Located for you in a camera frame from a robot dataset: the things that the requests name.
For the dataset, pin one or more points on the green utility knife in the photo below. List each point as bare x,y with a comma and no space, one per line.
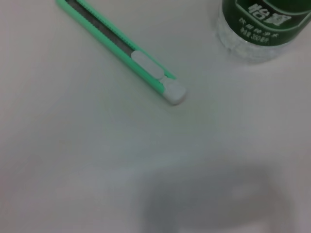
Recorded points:
126,48

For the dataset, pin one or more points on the clear green-label water bottle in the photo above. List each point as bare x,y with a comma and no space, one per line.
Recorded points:
262,24

